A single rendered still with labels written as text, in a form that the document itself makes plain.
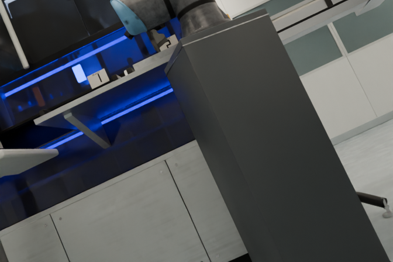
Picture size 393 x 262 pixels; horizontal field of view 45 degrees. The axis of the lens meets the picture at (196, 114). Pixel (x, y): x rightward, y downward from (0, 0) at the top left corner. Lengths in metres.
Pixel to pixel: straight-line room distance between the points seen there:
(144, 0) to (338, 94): 5.60
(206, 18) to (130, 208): 1.04
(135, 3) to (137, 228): 1.06
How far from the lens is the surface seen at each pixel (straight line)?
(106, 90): 1.65
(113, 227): 2.07
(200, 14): 1.26
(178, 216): 2.01
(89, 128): 1.86
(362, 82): 6.83
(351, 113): 6.75
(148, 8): 1.29
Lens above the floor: 0.49
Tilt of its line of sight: 6 degrees up
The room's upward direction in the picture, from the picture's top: 25 degrees counter-clockwise
